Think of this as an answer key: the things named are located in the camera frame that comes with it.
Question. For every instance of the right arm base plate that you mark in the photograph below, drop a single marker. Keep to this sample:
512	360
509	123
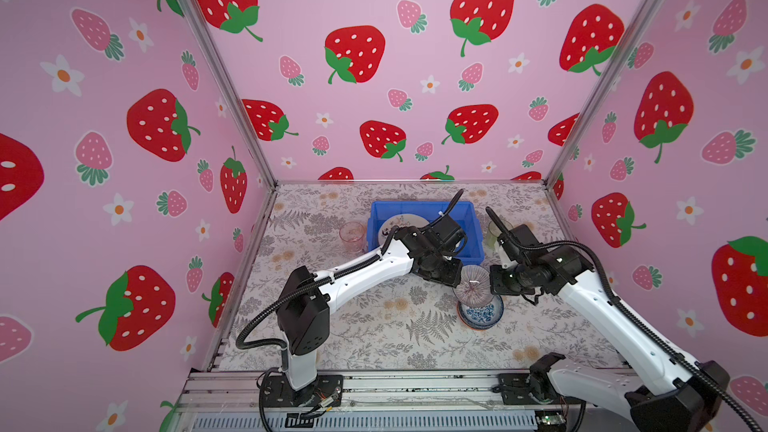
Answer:
520	389

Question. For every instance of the clear purple glass bowl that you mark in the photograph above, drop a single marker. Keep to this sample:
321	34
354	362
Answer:
474	288

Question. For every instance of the red bowl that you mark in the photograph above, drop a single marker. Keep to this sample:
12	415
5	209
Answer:
481	322

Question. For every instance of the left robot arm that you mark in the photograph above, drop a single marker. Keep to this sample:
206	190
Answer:
299	321

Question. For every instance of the green glass cup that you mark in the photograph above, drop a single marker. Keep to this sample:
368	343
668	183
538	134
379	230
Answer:
491	235

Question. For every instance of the blue plastic bin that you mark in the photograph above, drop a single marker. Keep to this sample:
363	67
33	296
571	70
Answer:
463	214

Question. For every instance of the pink glass cup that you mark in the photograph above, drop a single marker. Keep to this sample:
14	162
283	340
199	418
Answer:
353	236

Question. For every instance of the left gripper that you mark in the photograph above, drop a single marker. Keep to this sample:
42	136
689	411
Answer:
453	277

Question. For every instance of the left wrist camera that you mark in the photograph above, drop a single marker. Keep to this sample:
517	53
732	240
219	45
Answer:
446	235

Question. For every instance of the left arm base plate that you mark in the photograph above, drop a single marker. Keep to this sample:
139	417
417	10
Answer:
278	393

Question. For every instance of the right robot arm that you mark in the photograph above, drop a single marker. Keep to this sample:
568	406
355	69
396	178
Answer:
671	390

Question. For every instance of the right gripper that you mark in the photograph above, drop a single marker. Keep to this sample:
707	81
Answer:
497	287

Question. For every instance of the blue white porcelain bowl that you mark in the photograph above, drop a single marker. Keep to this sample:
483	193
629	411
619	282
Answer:
494	307

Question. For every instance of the cream blossom pattern plate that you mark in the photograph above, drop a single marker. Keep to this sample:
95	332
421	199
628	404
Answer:
399	221

